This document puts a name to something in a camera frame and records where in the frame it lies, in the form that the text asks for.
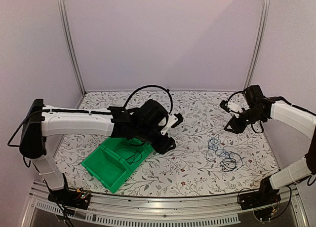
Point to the aluminium frame post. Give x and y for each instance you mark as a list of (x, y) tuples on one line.
[(258, 42), (70, 45)]

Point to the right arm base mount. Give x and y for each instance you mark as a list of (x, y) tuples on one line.
[(252, 198)]

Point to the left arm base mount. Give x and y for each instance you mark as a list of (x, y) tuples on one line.
[(79, 198)]

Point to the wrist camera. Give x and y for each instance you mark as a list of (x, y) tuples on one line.
[(232, 108), (171, 121)]

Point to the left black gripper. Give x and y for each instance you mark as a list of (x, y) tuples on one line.
[(165, 146)]

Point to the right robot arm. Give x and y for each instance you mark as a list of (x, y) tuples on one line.
[(261, 108)]

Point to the floral patterned table mat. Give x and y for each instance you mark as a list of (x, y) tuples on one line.
[(207, 159)]

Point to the green three-compartment bin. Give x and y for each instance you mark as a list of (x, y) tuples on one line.
[(115, 160)]

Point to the right aluminium frame post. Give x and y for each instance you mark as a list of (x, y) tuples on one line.
[(258, 42)]

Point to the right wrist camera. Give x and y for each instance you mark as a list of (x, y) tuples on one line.
[(232, 108)]

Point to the front aluminium rail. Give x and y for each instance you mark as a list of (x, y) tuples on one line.
[(120, 210)]

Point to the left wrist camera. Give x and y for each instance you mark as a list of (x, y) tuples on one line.
[(171, 121)]

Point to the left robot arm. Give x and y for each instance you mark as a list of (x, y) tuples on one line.
[(149, 124)]

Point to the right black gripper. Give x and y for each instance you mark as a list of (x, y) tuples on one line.
[(237, 127)]

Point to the left aluminium frame post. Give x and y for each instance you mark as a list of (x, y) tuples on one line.
[(70, 45)]

